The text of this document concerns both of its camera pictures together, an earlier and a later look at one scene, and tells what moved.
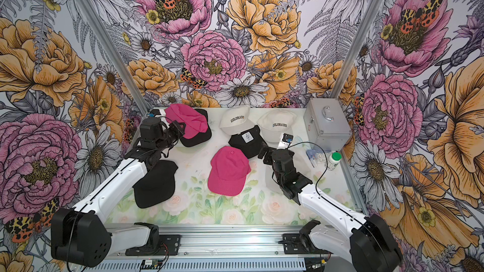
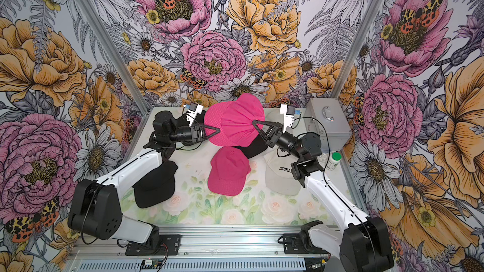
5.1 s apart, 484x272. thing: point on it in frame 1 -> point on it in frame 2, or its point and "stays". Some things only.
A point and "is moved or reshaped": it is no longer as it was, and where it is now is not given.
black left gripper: x=174 y=126 -> x=198 y=132
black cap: x=157 y=186 stays
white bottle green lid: x=334 y=160 stays
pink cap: x=195 y=123 is moved or reshaped
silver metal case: x=328 y=123 stays
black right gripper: x=267 y=159 -> x=273 y=134
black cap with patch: x=250 y=141 stays
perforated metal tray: x=207 y=265 stays
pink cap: x=229 y=167 stays
